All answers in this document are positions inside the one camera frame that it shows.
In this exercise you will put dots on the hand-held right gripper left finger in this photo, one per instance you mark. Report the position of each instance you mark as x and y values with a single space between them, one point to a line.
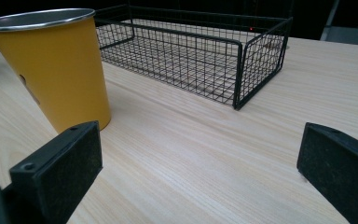
59 174

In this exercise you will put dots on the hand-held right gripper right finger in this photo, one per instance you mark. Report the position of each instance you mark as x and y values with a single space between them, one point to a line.
338 168

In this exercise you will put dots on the grey metal stand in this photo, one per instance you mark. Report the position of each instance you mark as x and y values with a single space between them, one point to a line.
348 31

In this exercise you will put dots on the yellow metal cup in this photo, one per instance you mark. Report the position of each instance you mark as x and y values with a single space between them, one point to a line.
56 68

